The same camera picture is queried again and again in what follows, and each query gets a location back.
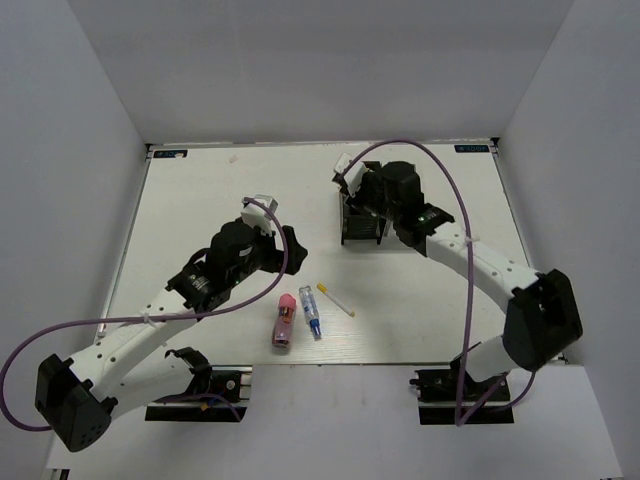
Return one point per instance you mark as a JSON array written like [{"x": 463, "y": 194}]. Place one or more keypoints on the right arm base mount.
[{"x": 436, "y": 391}]

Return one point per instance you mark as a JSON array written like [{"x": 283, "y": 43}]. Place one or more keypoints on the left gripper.
[{"x": 296, "y": 252}]

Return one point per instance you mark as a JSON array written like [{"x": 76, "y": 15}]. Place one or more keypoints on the blue table label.
[
  {"x": 170, "y": 154},
  {"x": 471, "y": 148}
]

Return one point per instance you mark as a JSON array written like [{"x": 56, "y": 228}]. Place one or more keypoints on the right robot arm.
[{"x": 541, "y": 314}]

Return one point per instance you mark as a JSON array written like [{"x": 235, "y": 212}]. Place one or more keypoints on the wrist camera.
[
  {"x": 257, "y": 213},
  {"x": 349, "y": 180}
]

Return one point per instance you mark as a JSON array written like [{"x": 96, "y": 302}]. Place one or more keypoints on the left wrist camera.
[{"x": 257, "y": 213}]

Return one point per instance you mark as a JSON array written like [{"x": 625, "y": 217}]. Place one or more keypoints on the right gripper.
[{"x": 357, "y": 200}]

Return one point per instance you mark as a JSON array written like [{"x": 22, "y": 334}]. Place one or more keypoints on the pink glue stick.
[{"x": 283, "y": 326}]

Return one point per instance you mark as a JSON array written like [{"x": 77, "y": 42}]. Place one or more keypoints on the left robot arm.
[{"x": 134, "y": 365}]

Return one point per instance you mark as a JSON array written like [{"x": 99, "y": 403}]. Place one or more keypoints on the black slotted pen holder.
[{"x": 358, "y": 226}]

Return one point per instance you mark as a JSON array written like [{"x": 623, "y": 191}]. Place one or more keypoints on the blue correction tape pen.
[{"x": 310, "y": 310}]

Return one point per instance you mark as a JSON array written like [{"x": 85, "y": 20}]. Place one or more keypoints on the left blue table label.
[{"x": 170, "y": 154}]

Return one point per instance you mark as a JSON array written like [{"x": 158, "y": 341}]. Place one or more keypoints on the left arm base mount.
[{"x": 224, "y": 399}]

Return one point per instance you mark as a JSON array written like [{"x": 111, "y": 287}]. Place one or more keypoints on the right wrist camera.
[{"x": 349, "y": 180}]

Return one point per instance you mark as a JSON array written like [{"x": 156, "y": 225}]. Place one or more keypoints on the right blue table label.
[{"x": 471, "y": 148}]

